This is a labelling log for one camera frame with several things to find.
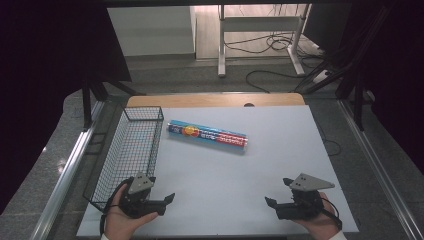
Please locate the white power strip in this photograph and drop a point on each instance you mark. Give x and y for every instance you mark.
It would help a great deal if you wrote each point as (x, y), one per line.
(321, 76)

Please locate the black stand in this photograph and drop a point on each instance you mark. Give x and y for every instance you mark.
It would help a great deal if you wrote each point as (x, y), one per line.
(358, 100)
(87, 106)

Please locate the person's left hand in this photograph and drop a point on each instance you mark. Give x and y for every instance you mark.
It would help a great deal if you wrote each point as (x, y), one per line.
(120, 225)

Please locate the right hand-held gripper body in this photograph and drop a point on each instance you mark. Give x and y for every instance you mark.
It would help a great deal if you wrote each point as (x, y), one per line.
(310, 182)

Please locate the aluminium rail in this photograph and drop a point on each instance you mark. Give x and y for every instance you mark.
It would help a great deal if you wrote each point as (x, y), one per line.
(380, 170)
(65, 176)

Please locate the white desk frame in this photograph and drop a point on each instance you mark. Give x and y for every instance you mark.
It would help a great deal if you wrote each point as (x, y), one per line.
(258, 23)

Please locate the dark curtain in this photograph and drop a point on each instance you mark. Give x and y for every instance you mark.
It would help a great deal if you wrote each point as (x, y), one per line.
(50, 66)
(396, 73)

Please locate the white table cover sheet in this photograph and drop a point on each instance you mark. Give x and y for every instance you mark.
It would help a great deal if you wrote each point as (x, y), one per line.
(233, 176)

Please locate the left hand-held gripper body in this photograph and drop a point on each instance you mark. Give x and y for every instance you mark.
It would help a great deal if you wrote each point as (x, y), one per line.
(140, 183)

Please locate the person's right hand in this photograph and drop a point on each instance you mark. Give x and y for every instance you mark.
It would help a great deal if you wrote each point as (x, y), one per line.
(323, 225)

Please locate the blue and red foil roll box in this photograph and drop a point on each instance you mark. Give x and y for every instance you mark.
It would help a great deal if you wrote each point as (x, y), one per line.
(208, 135)

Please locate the white cabinet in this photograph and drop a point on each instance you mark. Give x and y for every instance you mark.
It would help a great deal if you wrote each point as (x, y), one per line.
(150, 31)

